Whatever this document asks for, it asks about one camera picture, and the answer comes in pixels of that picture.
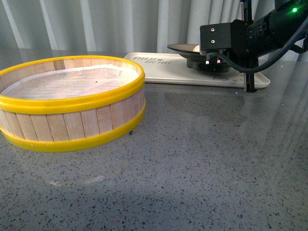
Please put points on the white steamer liner cloth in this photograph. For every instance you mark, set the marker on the white steamer liner cloth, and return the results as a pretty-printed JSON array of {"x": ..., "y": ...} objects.
[{"x": 71, "y": 83}]

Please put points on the white rectangular tray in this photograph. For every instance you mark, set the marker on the white rectangular tray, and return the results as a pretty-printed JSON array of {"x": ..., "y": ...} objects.
[{"x": 169, "y": 68}]

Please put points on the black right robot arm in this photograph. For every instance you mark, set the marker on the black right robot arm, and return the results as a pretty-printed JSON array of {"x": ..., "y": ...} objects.
[{"x": 257, "y": 45}]

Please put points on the beige plate with black rim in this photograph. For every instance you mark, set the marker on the beige plate with black rim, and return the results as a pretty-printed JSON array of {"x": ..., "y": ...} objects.
[{"x": 196, "y": 61}]

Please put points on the grey pleated curtain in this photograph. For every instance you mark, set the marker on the grey pleated curtain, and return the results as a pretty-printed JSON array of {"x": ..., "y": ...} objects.
[{"x": 109, "y": 25}]

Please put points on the white steamed bun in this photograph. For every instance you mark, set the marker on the white steamed bun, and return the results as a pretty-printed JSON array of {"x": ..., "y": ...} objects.
[{"x": 196, "y": 48}]

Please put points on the yellow rimmed bamboo steamer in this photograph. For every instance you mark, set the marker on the yellow rimmed bamboo steamer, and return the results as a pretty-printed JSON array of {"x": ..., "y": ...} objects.
[{"x": 71, "y": 124}]

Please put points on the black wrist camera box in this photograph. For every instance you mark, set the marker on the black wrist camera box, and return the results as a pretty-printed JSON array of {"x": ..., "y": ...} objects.
[{"x": 215, "y": 37}]

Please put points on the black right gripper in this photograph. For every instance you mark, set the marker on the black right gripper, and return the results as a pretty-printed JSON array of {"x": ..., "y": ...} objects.
[{"x": 240, "y": 52}]

